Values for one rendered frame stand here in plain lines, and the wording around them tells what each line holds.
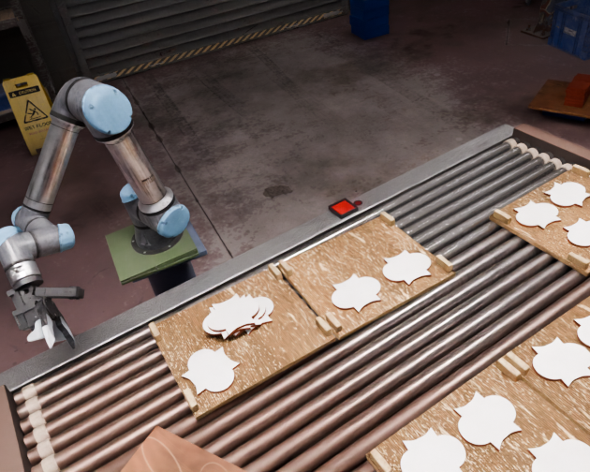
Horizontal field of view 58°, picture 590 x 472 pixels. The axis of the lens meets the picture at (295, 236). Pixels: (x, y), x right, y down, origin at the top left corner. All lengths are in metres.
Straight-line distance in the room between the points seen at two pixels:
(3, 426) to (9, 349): 1.68
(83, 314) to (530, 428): 2.44
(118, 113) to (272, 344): 0.73
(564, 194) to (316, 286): 0.89
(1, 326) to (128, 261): 1.58
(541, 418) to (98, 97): 1.29
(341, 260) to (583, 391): 0.73
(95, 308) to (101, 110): 1.86
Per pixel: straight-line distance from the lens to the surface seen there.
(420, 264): 1.61
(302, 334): 1.45
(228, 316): 1.48
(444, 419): 1.31
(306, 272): 1.62
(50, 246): 1.56
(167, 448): 1.22
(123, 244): 1.99
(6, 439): 1.52
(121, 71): 6.09
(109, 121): 1.47
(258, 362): 1.41
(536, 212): 1.86
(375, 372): 1.39
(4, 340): 3.28
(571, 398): 1.40
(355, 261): 1.64
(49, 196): 1.65
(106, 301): 3.18
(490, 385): 1.37
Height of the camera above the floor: 2.05
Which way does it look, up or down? 39 degrees down
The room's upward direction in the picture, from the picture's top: 8 degrees counter-clockwise
